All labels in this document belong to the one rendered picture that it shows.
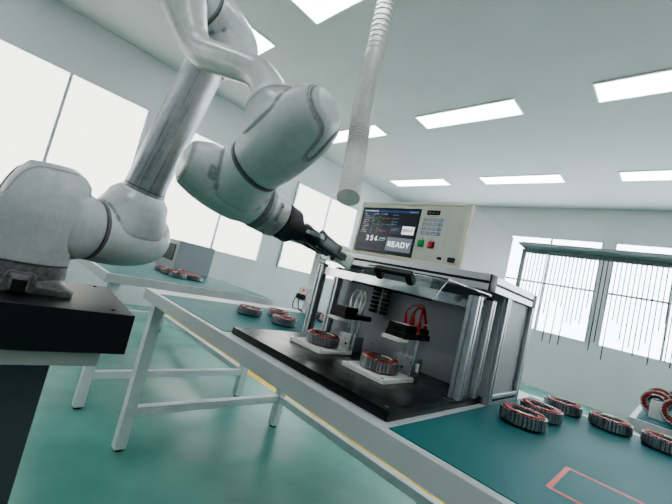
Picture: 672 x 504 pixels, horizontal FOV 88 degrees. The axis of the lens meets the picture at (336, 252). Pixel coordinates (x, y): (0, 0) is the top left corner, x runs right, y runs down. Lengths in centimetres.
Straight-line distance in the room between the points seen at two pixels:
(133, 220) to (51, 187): 18
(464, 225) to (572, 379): 637
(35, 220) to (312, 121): 62
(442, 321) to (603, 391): 619
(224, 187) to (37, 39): 506
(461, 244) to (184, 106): 85
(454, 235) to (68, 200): 99
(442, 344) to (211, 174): 91
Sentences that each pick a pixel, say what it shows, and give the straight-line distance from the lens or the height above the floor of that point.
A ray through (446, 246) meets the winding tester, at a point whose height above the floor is 118.
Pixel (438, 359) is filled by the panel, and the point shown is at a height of 83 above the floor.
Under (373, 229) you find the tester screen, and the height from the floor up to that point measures 121.
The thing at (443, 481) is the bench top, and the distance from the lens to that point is 70.
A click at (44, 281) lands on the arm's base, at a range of 95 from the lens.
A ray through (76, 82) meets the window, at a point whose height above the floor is 253.
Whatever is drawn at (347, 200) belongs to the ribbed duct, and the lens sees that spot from 245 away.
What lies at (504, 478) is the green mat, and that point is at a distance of 74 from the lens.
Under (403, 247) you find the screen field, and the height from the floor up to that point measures 116.
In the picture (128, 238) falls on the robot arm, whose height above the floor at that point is 98.
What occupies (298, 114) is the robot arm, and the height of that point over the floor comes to 121.
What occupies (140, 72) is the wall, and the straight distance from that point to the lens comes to 576.
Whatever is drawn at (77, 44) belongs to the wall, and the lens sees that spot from 566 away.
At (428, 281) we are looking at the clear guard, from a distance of 85.
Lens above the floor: 100
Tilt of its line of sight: 4 degrees up
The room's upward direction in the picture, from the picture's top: 14 degrees clockwise
